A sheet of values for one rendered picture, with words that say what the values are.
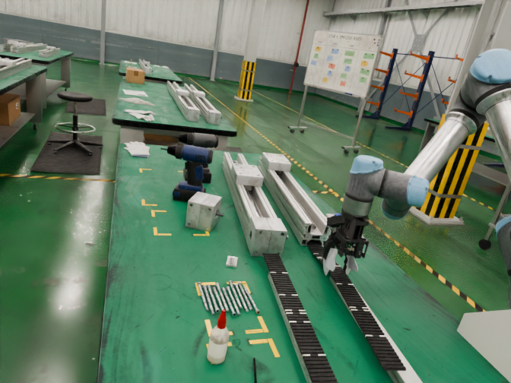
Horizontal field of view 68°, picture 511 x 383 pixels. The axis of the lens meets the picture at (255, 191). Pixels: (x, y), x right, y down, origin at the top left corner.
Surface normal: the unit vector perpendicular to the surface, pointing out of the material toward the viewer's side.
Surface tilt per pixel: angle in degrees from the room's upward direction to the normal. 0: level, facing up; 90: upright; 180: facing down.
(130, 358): 0
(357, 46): 90
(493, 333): 90
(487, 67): 48
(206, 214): 90
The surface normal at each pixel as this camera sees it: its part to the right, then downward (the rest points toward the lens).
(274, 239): 0.18, 0.36
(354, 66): -0.79, 0.08
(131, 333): 0.17, -0.93
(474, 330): -0.95, -0.07
